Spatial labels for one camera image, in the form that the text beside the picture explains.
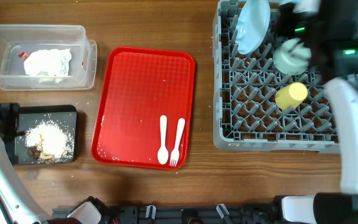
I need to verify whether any food scraps and rice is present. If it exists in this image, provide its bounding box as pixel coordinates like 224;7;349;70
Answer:
24;120;75;164

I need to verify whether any white plastic fork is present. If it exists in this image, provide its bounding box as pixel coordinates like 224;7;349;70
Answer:
170;118;185;167

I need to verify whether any red snack wrapper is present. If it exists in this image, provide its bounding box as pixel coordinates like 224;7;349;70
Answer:
18;52;30;60

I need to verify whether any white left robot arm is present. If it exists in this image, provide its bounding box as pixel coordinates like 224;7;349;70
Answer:
0;103;102;223

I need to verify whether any light green bowl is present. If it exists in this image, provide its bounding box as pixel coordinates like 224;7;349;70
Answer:
273;39;311;75

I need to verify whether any clear plastic bin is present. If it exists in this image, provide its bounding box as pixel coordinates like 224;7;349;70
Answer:
0;24;98;91

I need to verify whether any white napkin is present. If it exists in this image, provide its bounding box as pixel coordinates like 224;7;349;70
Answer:
24;49;72;83

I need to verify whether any grey dishwasher rack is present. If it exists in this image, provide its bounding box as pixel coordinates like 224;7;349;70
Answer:
213;1;358;154

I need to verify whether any white plastic spoon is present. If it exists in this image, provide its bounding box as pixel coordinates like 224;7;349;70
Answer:
157;115;169;165

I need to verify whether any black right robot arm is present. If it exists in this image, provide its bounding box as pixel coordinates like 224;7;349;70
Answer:
275;0;358;223

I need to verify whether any black waste tray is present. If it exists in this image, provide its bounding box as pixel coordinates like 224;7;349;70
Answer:
15;105;77;165

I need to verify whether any yellow plastic cup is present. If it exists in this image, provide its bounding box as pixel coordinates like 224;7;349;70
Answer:
275;82;308;110

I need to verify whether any red plastic tray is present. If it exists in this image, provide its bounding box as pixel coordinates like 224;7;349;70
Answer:
91;47;196;170

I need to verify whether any large light blue plate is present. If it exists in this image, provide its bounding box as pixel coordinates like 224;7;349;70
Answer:
236;0;270;55

